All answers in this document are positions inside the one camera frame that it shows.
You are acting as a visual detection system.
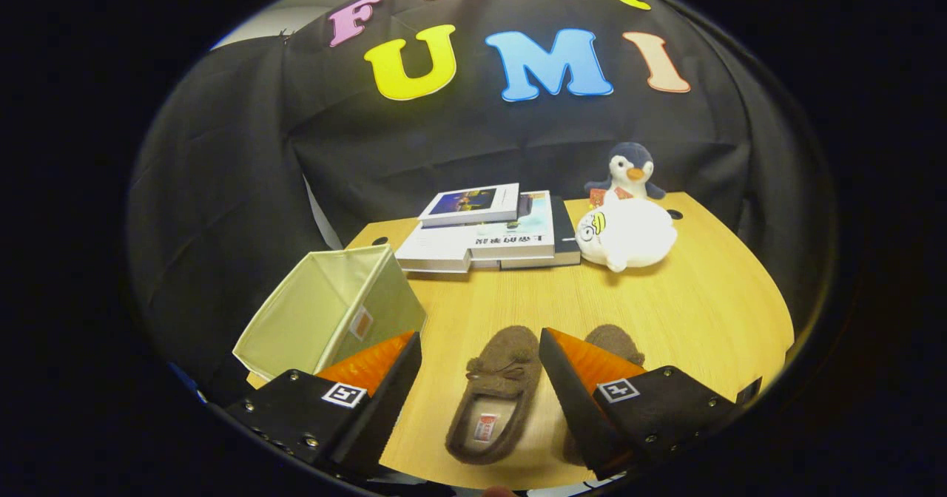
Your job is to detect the book with pale blue cover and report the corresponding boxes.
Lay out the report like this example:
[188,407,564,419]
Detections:
[466,190,556,270]

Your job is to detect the blue plastic object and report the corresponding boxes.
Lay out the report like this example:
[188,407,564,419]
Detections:
[167,362,209,405]

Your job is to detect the book with night photo cover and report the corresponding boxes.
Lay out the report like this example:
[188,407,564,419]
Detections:
[417,183,521,229]

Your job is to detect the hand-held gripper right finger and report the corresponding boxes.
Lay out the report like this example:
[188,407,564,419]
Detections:
[539,327,741,481]

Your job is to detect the brown fuzzy shoe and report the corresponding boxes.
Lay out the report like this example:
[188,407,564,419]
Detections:
[560,324,646,468]
[445,325,542,466]

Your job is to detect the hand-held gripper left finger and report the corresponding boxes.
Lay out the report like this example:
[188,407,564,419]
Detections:
[224,331,422,479]

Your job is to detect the penguin plush toy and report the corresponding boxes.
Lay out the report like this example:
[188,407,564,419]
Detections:
[584,141,667,206]

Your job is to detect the black book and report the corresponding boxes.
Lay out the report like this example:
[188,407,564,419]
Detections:
[499,196,582,270]

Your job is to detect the green fabric storage box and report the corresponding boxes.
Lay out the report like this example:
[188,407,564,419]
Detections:
[232,244,428,383]

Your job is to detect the black backdrop cloth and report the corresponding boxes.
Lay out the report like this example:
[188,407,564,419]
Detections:
[127,0,837,379]

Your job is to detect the thick white book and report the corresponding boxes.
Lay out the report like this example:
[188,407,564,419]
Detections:
[394,225,474,274]

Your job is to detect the white plush toy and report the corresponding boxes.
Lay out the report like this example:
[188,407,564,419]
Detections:
[575,197,678,274]

